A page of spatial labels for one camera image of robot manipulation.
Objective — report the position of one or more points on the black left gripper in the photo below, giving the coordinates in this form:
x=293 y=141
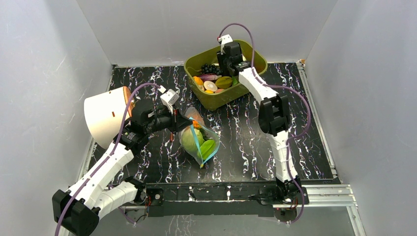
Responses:
x=178 y=122

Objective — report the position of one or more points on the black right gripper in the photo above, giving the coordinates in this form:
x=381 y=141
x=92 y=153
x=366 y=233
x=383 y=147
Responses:
x=226 y=61

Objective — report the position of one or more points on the toy pineapple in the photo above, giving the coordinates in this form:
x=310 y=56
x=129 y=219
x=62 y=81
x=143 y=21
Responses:
x=198 y=123

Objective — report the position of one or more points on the clear zip top bag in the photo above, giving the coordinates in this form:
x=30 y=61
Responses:
x=211 y=134

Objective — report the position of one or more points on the green toy star fruit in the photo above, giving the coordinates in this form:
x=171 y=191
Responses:
x=207 y=149

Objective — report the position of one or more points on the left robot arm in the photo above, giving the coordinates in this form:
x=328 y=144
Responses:
x=80 y=208

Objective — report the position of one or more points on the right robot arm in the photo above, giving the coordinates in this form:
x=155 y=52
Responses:
x=273 y=119

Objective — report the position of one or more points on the yellow toy star fruit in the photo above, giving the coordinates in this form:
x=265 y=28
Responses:
x=224 y=82

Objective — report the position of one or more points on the toy napa cabbage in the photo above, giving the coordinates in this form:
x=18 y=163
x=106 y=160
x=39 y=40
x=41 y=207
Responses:
x=234 y=81

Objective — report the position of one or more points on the olive green plastic bin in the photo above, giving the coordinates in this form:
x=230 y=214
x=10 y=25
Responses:
x=216 y=100

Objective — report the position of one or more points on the black toy grapes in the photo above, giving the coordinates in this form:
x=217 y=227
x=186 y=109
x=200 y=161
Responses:
x=210 y=69

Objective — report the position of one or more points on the toy mushroom half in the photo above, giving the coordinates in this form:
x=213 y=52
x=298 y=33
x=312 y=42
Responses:
x=210 y=86

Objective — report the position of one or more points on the orange toy fruit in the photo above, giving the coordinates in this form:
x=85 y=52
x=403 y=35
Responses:
x=198 y=80

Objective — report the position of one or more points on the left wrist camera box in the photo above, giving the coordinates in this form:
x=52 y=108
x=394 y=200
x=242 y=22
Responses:
x=169 y=98

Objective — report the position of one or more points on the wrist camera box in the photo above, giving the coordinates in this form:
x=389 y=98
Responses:
x=223 y=40
x=169 y=98

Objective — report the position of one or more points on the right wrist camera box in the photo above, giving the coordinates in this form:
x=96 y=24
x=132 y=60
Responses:
x=223 y=40

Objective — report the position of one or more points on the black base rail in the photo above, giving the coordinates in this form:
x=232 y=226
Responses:
x=244 y=198

